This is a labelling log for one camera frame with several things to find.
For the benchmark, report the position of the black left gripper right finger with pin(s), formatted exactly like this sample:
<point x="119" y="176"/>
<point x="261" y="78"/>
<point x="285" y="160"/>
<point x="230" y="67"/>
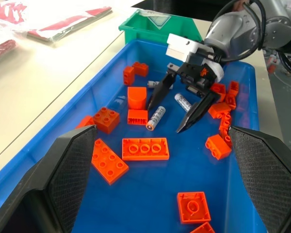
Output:
<point x="264" y="174"/>

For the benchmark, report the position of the orange upturned long brick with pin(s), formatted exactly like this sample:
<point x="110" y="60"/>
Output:
<point x="145" y="149"/>

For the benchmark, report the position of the orange eight-stud flat plate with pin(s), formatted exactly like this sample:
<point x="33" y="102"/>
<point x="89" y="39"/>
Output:
<point x="109" y="161"/>

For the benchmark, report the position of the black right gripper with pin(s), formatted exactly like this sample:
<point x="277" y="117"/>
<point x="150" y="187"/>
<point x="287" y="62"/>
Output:
<point x="195" y="75"/>

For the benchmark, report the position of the green plastic bin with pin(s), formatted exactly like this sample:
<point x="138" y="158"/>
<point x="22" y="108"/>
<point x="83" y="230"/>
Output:
<point x="135" y="29"/>

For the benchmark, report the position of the orange four-stud brick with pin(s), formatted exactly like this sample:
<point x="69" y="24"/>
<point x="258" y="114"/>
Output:
<point x="106" y="120"/>

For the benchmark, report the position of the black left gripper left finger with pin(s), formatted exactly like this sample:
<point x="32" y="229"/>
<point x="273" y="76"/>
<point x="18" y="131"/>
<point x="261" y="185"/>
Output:
<point x="63" y="170"/>

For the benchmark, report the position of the silver AA battery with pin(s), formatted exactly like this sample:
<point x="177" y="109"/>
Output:
<point x="152" y="84"/>
<point x="182" y="100"/>
<point x="156" y="117"/>

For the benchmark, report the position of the orange two-stud brick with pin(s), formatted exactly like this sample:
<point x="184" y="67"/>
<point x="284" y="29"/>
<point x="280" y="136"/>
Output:
<point x="128" y="76"/>
<point x="218" y="146"/>
<point x="140" y="69"/>

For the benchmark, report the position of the orange upturned square brick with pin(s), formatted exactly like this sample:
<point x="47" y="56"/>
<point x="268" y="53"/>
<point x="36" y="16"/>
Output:
<point x="193" y="207"/>

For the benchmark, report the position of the red item in plastic bag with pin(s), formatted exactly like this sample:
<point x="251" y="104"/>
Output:
<point x="1" y="49"/>
<point x="7" y="9"/>

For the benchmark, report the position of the orange rounded block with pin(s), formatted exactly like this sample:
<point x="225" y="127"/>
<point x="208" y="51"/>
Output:
<point x="136" y="97"/>

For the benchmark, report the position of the blue plastic bin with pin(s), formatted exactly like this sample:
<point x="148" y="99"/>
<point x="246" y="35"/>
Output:
<point x="160" y="189"/>

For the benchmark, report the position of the red white packet in plastic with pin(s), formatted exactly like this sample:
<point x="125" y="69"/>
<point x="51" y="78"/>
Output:
<point x="70" y="25"/>

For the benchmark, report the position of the triangle label sheet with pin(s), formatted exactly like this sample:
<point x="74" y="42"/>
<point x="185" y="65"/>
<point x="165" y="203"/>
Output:
<point x="158" y="20"/>

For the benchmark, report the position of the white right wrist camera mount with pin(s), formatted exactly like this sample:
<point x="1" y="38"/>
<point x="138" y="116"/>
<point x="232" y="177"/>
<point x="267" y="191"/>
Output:
<point x="180" y="46"/>

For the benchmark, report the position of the orange brick on its side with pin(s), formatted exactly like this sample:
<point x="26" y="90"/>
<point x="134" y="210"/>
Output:
<point x="137" y="117"/>

